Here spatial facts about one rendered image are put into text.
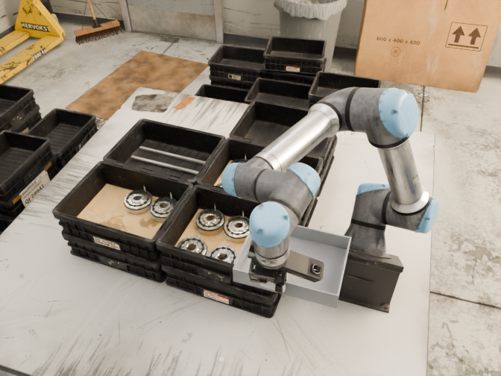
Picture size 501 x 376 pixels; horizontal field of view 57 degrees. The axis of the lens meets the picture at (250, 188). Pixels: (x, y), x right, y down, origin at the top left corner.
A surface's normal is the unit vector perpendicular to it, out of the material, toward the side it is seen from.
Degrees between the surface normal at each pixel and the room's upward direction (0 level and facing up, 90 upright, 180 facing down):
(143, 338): 0
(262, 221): 16
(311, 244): 1
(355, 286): 90
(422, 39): 76
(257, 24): 90
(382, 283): 90
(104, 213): 0
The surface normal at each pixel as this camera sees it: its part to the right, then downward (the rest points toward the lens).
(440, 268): -0.01, -0.73
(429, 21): -0.29, 0.49
